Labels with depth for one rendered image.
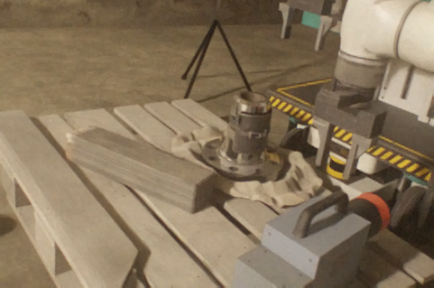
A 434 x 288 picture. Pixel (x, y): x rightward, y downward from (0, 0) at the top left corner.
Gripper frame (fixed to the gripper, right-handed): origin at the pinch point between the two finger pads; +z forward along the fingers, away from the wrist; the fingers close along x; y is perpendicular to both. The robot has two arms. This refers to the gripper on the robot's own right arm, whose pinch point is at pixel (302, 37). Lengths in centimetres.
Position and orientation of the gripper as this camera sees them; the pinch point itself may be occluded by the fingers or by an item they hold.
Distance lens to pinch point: 157.0
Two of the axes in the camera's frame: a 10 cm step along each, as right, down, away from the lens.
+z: -1.4, 9.1, 3.9
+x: -6.7, -3.8, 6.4
